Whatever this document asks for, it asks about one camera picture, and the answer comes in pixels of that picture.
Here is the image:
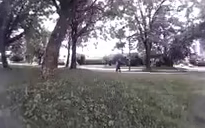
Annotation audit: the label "row of trees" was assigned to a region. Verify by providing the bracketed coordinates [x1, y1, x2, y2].
[0, 0, 205, 81]

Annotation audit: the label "green grass lawn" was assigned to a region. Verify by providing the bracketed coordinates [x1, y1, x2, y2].
[0, 63, 205, 128]

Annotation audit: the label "pole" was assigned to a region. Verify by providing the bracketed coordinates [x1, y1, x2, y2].
[127, 38, 132, 72]

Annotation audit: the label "dark bushes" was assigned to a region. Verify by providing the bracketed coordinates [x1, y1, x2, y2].
[102, 52, 145, 67]

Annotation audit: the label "pale grey road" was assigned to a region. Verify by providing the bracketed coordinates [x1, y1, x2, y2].
[9, 62, 205, 74]

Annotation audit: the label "person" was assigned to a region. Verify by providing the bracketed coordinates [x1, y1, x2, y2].
[114, 58, 123, 74]

